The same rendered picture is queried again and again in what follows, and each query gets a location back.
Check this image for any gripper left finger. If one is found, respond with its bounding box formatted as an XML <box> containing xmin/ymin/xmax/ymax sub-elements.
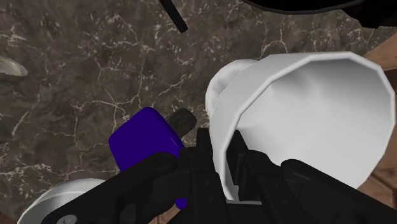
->
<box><xmin>40</xmin><ymin>127</ymin><xmax>231</xmax><ymax>224</ymax></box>

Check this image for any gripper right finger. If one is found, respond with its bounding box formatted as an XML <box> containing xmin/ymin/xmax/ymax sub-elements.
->
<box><xmin>225</xmin><ymin>129</ymin><xmax>397</xmax><ymax>224</ymax></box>

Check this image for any white mug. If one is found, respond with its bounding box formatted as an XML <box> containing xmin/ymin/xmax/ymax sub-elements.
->
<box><xmin>204</xmin><ymin>51</ymin><xmax>396</xmax><ymax>202</ymax></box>

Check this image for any blue bottle with grey cap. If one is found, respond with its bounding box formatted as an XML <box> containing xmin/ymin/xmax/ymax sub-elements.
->
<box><xmin>108</xmin><ymin>106</ymin><xmax>198</xmax><ymax>211</ymax></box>

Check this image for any white bowl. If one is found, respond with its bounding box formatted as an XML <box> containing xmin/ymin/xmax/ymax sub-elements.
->
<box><xmin>17</xmin><ymin>178</ymin><xmax>107</xmax><ymax>224</ymax></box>

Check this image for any pale grey dish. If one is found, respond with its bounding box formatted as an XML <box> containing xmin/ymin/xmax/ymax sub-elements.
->
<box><xmin>0</xmin><ymin>55</ymin><xmax>29</xmax><ymax>78</ymax></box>

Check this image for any black stick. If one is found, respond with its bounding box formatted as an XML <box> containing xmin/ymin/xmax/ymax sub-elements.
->
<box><xmin>158</xmin><ymin>0</ymin><xmax>189</xmax><ymax>34</ymax></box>

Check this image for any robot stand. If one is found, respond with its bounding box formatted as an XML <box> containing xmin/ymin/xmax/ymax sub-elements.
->
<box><xmin>340</xmin><ymin>0</ymin><xmax>397</xmax><ymax>29</ymax></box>

